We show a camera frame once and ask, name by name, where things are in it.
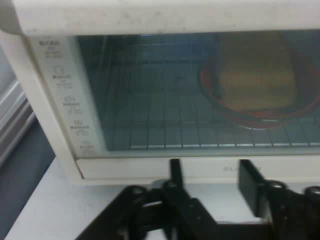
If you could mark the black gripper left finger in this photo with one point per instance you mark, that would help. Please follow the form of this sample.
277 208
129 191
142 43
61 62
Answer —
175 212

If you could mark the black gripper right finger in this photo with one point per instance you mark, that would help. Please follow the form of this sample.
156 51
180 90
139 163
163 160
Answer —
287 215

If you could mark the red bowl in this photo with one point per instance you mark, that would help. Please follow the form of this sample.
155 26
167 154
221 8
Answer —
207 86

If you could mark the tan bread slice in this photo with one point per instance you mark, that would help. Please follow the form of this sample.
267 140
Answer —
255 82

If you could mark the cream toaster oven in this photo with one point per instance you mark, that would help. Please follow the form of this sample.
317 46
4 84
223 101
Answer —
40 112

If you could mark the aluminium frame rail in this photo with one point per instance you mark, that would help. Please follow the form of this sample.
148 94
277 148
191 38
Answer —
12 112

